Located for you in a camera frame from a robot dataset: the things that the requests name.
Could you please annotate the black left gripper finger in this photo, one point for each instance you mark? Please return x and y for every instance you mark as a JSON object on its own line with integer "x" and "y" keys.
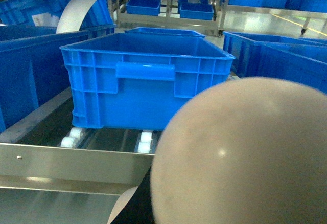
{"x": 138, "y": 209}

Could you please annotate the beige plastic dustpan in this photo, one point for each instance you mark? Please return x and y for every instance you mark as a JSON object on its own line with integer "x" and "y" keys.
{"x": 246, "y": 151}

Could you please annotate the steel shelf rack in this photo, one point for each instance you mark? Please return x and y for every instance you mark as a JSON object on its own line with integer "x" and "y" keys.
{"x": 52, "y": 172}

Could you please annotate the blue bin centre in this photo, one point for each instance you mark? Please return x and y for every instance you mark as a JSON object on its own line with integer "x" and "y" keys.
{"x": 140, "y": 78}

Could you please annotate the blue bin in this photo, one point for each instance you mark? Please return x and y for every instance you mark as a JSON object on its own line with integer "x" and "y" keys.
{"x": 140, "y": 78}
{"x": 281, "y": 57}
{"x": 32, "y": 66}

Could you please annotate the blue bin left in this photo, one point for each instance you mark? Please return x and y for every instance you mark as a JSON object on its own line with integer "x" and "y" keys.
{"x": 32, "y": 66}

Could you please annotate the blue bin right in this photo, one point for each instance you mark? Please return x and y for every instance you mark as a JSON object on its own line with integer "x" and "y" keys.
{"x": 281, "y": 57}

